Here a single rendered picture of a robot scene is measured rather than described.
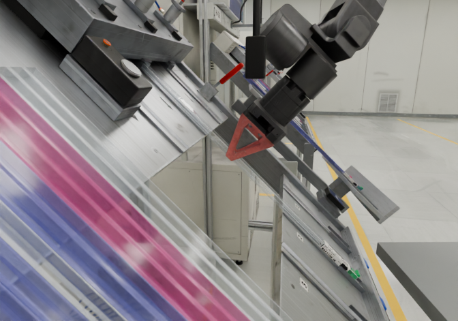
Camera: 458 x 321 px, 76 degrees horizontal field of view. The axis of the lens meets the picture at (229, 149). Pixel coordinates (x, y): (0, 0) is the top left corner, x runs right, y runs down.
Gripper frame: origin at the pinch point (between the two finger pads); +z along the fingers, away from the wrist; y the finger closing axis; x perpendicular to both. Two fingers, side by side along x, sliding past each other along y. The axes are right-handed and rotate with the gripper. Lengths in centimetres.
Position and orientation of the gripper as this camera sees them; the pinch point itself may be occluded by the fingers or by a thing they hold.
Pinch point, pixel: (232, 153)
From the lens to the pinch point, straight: 48.4
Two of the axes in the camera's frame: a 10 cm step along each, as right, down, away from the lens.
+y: -1.8, 2.4, -9.5
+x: 7.2, 6.9, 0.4
